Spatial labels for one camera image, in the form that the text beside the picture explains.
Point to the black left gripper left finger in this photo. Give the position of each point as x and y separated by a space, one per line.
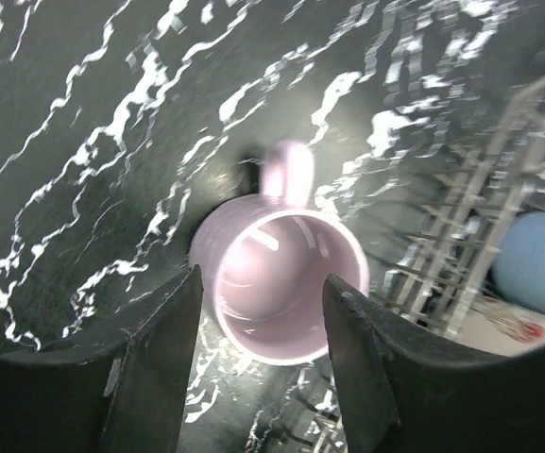
117 386

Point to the white mug green inside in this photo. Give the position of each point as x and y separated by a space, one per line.
497 327

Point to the lilac mug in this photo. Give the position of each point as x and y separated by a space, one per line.
264 257

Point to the light blue mug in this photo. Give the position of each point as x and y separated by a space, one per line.
518 270

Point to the grey wire dish rack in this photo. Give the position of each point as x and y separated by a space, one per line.
443 275

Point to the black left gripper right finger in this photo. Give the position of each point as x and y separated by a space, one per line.
402 388

